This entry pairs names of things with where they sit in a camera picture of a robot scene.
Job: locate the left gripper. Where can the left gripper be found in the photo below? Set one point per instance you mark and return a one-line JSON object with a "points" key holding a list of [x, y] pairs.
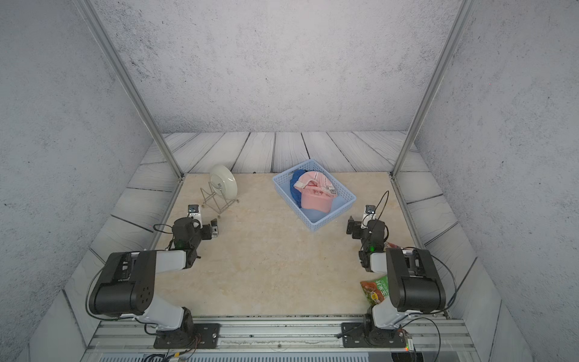
{"points": [[208, 234]]}

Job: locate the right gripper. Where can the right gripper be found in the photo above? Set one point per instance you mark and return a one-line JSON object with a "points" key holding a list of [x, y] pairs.
{"points": [[357, 225]]}

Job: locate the pink baseball cap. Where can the pink baseball cap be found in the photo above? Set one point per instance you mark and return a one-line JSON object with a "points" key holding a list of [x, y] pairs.
{"points": [[316, 190]]}

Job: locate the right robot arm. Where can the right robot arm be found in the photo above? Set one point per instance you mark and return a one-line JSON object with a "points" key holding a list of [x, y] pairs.
{"points": [[410, 288]]}

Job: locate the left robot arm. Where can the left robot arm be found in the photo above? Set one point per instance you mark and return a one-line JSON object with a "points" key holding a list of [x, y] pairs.
{"points": [[124, 289]]}

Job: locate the light blue plastic basket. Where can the light blue plastic basket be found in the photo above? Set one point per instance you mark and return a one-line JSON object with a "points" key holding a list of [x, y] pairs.
{"points": [[314, 219]]}

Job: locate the white plate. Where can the white plate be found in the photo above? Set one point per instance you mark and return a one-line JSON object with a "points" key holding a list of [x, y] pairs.
{"points": [[223, 182]]}

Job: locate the green snack bag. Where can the green snack bag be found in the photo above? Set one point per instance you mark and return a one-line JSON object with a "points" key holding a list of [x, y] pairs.
{"points": [[376, 291]]}

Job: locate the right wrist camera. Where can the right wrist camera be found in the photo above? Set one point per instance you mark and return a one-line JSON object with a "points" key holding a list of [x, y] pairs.
{"points": [[369, 213]]}

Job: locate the wire plate rack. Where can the wire plate rack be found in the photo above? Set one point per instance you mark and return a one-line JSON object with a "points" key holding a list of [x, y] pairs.
{"points": [[216, 198]]}

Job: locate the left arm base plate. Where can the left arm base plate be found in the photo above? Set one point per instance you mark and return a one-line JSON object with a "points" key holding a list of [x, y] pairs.
{"points": [[191, 336]]}

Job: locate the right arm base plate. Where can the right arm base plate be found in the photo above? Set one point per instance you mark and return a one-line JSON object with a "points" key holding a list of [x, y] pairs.
{"points": [[358, 335]]}

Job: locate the aluminium mounting rail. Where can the aluminium mounting rail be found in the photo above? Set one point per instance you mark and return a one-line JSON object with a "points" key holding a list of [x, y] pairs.
{"points": [[287, 339]]}

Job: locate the right frame post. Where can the right frame post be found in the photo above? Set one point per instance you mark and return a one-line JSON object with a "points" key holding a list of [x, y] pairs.
{"points": [[443, 62]]}

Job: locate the frame post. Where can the frame post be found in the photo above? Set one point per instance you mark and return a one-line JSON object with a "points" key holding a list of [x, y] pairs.
{"points": [[98, 31], [443, 62]]}

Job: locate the left frame post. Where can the left frame post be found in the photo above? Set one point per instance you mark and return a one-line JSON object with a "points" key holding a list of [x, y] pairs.
{"points": [[98, 31]]}

